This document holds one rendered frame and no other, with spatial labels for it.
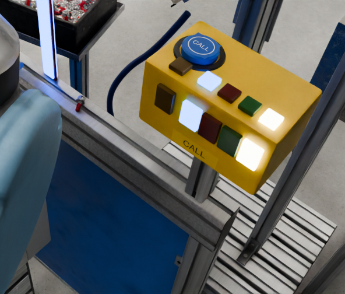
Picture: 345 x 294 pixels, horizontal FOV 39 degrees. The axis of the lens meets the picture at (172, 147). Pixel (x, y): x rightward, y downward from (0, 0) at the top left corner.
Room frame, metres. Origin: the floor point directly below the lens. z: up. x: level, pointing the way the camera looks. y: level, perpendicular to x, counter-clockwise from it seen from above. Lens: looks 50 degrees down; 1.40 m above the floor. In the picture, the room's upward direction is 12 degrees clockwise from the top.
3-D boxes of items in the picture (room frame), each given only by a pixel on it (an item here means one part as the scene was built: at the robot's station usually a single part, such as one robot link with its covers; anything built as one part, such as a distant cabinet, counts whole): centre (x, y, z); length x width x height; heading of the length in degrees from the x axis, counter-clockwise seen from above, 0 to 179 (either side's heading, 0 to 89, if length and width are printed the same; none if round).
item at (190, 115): (0.34, -0.01, 1.04); 0.02 x 0.01 x 0.03; 61
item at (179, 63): (0.38, 0.01, 1.08); 0.02 x 0.02 x 0.01; 61
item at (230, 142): (0.32, -0.05, 1.04); 0.02 x 0.01 x 0.03; 61
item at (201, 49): (0.41, -0.01, 1.08); 0.04 x 0.04 x 0.02
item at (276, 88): (0.38, -0.05, 1.02); 0.16 x 0.10 x 0.11; 61
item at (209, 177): (0.38, -0.05, 0.92); 0.03 x 0.03 x 0.12; 61
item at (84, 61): (0.74, 0.22, 0.40); 0.03 x 0.03 x 0.80; 76
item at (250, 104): (0.34, -0.06, 1.08); 0.02 x 0.02 x 0.01; 61
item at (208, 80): (0.36, -0.02, 1.08); 0.02 x 0.02 x 0.01; 61
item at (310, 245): (0.86, -0.20, 0.04); 0.62 x 0.45 x 0.08; 61
